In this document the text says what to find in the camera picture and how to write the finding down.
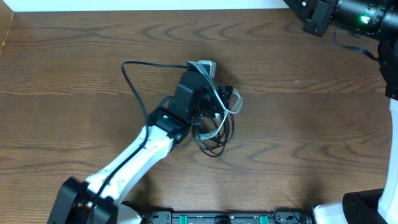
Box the black USB cable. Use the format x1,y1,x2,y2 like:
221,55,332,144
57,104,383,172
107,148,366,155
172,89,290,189
192,111,236,158

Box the white USB cable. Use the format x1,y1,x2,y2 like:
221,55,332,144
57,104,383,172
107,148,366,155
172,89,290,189
186,60,243,141

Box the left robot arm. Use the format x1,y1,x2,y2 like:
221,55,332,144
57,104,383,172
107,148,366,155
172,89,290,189
48,72,243,223

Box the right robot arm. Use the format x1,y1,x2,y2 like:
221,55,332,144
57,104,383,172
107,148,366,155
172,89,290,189
284,0,397,223

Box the left camera cable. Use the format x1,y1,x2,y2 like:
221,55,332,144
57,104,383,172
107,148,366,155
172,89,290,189
86,60,189,224

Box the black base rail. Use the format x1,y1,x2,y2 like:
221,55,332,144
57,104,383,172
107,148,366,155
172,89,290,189
123,201,315,224

